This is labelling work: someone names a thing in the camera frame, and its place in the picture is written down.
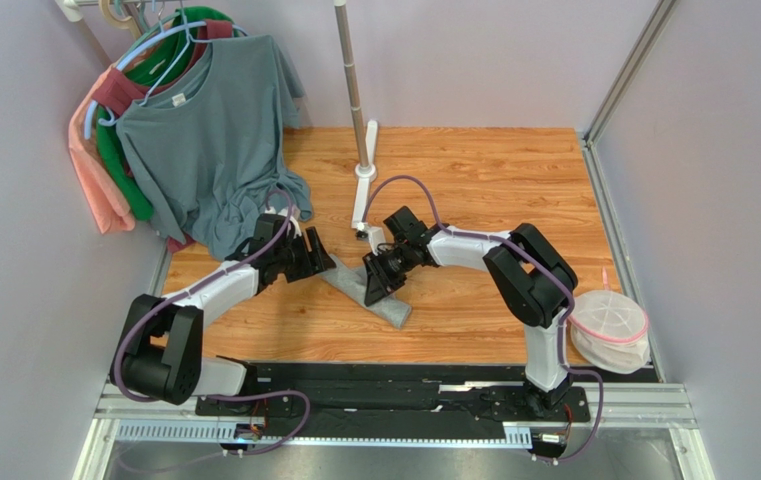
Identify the white clothes rack stand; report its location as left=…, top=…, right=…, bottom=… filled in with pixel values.
left=333, top=0, right=379, bottom=230

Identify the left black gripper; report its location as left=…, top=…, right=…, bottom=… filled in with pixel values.
left=273, top=226, right=336, bottom=283

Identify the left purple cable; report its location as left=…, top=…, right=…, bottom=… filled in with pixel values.
left=112, top=187, right=298, bottom=405

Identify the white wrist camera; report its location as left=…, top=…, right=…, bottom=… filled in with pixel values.
left=356, top=222, right=386, bottom=254
left=264, top=207, right=303, bottom=238

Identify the light blue hanger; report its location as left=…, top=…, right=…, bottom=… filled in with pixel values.
left=83, top=7, right=248, bottom=141

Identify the grey cloth napkin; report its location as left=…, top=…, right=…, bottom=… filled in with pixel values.
left=320, top=254, right=412, bottom=330

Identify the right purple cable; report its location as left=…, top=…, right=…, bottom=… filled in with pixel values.
left=359, top=174, right=606, bottom=464

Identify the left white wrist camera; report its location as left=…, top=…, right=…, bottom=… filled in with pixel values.
left=264, top=207, right=303, bottom=238

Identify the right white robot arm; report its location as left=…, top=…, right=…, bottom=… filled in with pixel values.
left=362, top=207, right=578, bottom=393

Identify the pink t-shirt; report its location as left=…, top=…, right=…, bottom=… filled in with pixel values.
left=67, top=71, right=136, bottom=234

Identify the grey-blue t-shirt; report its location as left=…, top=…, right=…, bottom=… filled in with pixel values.
left=115, top=35, right=313, bottom=260

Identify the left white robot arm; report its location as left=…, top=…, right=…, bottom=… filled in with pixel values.
left=109, top=213, right=336, bottom=405

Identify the green t-shirt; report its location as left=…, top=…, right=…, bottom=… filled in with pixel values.
left=93, top=6, right=234, bottom=221

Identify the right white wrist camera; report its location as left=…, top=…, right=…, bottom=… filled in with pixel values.
left=356, top=222, right=386, bottom=254

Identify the white mesh laundry basket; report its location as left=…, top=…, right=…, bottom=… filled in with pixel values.
left=569, top=269, right=651, bottom=375

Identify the aluminium frame post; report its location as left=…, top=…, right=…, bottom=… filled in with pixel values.
left=582, top=0, right=679, bottom=144

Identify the purple cable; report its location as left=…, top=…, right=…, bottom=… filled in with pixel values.
left=112, top=187, right=298, bottom=405
left=359, top=174, right=606, bottom=464

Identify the maroon t-shirt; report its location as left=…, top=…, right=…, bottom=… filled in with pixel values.
left=92, top=19, right=239, bottom=120

